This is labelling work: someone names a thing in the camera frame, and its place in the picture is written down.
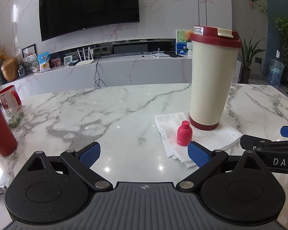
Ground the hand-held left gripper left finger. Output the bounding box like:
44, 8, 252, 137
26, 142, 111, 190

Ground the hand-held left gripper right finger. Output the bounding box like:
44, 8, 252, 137
176, 141, 271, 190

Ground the small red bottle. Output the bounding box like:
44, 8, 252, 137
176, 121, 193, 146

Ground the white towel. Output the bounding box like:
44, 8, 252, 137
154, 111, 243, 168

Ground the cream tumbler with red lid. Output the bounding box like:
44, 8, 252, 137
189, 25, 242, 131

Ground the blue water jug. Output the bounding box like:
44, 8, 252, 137
266, 57, 285, 87

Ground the potted long-leaf plant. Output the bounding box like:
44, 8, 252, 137
239, 31, 267, 84

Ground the glass jar with green contents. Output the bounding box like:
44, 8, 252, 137
3, 108, 24, 128

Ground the white router with antennas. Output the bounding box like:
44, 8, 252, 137
75, 48, 94, 66

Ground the tall red thermos bottle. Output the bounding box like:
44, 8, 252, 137
0, 80, 18, 157

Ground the white marble television console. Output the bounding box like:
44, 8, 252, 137
0, 53, 194, 99

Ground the dark red printed box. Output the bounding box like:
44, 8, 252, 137
49, 57, 62, 69

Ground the blue snack bag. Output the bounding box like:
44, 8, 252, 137
38, 53, 51, 73

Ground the dark snack bag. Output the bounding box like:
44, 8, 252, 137
23, 55, 40, 75

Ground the black media box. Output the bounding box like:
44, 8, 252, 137
112, 42, 149, 54

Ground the colourful flower painting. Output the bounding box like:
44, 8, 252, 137
176, 30, 194, 55

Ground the brown round vase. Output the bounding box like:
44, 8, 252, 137
1, 57, 19, 82

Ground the black power cable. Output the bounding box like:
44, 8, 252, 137
94, 53, 108, 88

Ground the white pitcher with red handle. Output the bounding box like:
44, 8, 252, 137
0, 85, 22, 115

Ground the black picture frame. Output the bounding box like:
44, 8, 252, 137
22, 44, 37, 59

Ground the black wall television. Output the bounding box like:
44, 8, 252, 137
39, 0, 140, 42

